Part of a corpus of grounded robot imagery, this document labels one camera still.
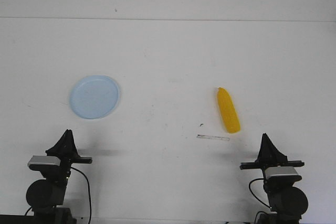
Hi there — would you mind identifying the light blue round plate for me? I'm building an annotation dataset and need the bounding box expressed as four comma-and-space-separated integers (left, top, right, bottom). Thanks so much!
69, 75, 121, 120

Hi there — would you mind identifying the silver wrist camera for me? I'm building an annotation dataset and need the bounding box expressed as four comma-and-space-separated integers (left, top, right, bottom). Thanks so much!
264, 166, 302, 182
27, 155, 61, 171

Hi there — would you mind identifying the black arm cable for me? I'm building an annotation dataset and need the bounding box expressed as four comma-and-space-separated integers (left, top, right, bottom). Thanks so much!
248, 178, 271, 209
70, 166, 92, 223

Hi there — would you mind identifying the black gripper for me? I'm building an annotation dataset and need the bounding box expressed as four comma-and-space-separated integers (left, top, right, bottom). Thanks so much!
239, 133, 305, 173
45, 130, 92, 182

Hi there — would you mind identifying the yellow toy corn cob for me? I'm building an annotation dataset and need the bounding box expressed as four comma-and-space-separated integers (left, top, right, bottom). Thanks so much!
217, 87, 240, 134

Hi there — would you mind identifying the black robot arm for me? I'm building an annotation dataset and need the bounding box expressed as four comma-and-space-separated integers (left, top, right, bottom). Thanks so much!
1, 129, 92, 223
239, 133, 309, 223

